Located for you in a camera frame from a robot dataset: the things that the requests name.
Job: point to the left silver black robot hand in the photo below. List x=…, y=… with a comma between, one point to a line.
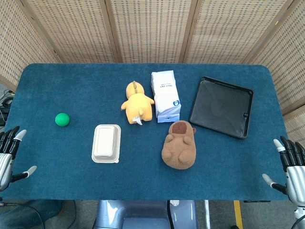
x=5, y=164

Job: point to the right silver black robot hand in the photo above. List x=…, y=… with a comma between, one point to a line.
x=296, y=181

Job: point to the green ball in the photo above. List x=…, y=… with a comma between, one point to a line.
x=62, y=119

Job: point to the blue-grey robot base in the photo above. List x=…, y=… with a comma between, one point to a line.
x=143, y=214

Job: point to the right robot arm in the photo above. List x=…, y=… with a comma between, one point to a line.
x=300, y=219

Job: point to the black floor box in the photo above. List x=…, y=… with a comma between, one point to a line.
x=3, y=115

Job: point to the blue felt table cloth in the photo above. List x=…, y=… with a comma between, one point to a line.
x=71, y=90

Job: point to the white rectangular food container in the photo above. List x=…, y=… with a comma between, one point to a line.
x=106, y=143

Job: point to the black square tray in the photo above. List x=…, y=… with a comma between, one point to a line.
x=221, y=107

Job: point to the brown capybara plush toy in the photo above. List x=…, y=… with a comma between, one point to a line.
x=179, y=148

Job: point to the yellow dinosaur plush toy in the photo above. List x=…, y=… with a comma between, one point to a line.
x=137, y=105

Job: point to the white paper bag package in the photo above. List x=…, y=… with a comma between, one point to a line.
x=165, y=97

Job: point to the woven bamboo folding screen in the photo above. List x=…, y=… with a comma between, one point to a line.
x=152, y=28

